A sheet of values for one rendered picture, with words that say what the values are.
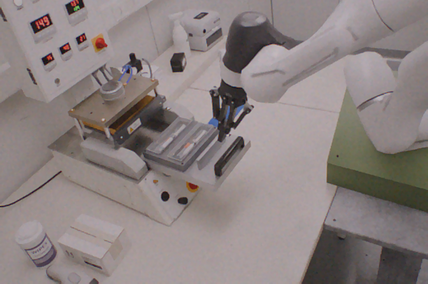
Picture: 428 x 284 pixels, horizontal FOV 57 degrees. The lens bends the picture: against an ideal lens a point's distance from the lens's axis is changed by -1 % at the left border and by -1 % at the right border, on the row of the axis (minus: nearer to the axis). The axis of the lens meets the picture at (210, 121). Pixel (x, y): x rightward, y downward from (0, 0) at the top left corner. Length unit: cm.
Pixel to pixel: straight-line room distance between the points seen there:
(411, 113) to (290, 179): 63
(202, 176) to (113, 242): 34
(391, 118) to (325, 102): 89
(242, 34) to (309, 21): 284
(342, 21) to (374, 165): 67
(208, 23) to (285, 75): 145
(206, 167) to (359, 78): 52
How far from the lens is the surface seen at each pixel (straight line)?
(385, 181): 137
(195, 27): 221
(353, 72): 102
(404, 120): 97
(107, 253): 129
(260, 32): 90
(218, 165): 116
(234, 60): 94
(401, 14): 78
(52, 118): 186
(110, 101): 138
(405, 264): 174
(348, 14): 78
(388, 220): 137
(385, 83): 100
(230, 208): 139
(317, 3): 364
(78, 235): 136
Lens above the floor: 179
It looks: 36 degrees down
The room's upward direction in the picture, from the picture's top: 11 degrees counter-clockwise
